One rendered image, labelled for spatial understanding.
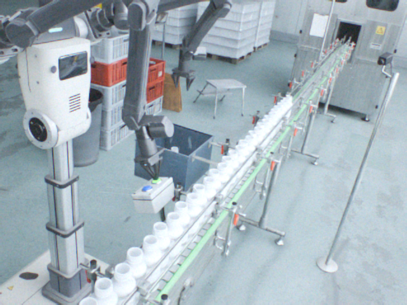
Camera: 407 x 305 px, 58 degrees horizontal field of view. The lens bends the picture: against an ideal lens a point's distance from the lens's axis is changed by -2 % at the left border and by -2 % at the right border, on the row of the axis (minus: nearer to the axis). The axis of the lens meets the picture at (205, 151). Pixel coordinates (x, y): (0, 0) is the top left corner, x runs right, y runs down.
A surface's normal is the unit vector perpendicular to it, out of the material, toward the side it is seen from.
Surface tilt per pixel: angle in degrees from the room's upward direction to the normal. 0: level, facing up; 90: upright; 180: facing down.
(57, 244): 90
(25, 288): 0
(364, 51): 90
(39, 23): 102
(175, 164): 90
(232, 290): 0
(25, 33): 110
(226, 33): 90
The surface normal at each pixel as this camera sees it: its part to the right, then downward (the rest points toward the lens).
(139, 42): -0.20, 0.72
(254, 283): 0.12, -0.88
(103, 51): -0.30, 0.40
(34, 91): -0.43, 0.53
